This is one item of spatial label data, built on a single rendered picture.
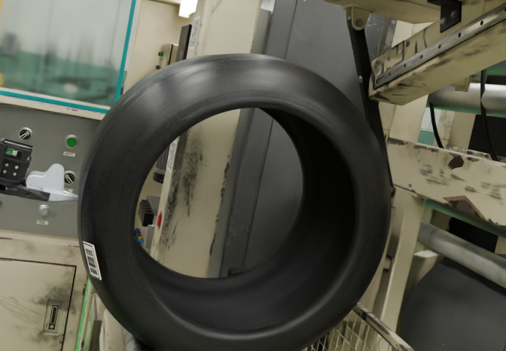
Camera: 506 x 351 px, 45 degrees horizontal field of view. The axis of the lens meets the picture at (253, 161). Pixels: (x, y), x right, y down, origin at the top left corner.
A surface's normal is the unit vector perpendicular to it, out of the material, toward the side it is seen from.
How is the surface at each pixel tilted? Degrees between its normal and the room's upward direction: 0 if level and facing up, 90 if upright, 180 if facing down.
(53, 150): 90
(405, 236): 90
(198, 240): 90
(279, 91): 80
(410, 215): 90
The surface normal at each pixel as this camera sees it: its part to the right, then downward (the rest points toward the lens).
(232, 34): 0.26, 0.15
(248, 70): 0.16, -0.62
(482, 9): -0.94, -0.16
